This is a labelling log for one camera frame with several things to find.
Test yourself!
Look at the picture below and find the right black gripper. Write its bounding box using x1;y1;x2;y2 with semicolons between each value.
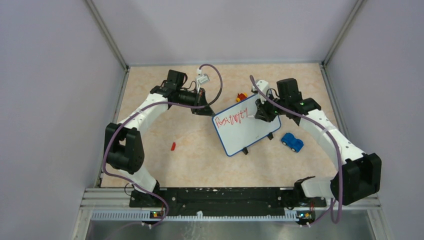
255;91;288;123

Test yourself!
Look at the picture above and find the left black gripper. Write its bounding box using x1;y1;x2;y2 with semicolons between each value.
176;87;215;117

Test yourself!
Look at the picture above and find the blue framed whiteboard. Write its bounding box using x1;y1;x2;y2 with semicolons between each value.
211;94;282;157

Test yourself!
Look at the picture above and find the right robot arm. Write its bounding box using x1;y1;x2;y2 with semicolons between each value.
249;75;382;206

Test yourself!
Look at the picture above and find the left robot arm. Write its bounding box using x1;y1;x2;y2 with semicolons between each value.
102;68;214;207

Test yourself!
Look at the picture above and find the metal whiteboard stand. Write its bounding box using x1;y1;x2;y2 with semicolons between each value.
241;132;274;155

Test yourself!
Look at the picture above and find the colourful toy brick vehicle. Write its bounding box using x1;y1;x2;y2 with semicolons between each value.
235;92;248;103

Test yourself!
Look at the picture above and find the blue toy car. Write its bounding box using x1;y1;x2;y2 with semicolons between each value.
280;132;304;153

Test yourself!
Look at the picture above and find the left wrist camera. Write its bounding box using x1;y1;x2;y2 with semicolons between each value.
194;68;210;93

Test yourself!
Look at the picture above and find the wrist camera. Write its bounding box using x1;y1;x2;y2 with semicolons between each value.
251;79;270;104
194;68;210;93

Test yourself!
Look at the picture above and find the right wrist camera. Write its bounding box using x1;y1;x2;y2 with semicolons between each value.
251;79;270;104

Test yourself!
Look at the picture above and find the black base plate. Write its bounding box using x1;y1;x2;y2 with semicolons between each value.
129;187;327;218

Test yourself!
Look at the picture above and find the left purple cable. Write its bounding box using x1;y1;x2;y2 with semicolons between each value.
101;63;223;229

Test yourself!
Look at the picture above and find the purple cable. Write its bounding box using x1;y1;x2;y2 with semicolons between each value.
101;63;223;229
249;74;344;225

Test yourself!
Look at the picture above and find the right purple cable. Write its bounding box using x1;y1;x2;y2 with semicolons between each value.
249;74;344;225

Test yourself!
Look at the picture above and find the right aluminium frame post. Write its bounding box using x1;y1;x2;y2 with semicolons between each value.
321;0;367;68

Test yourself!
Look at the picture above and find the aluminium frame post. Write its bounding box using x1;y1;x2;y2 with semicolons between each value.
83;0;130;72
321;0;367;68

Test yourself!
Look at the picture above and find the left aluminium frame post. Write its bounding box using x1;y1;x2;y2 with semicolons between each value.
83;0;130;72

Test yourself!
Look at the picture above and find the white slotted cable duct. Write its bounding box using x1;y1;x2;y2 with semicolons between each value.
91;210;299;222

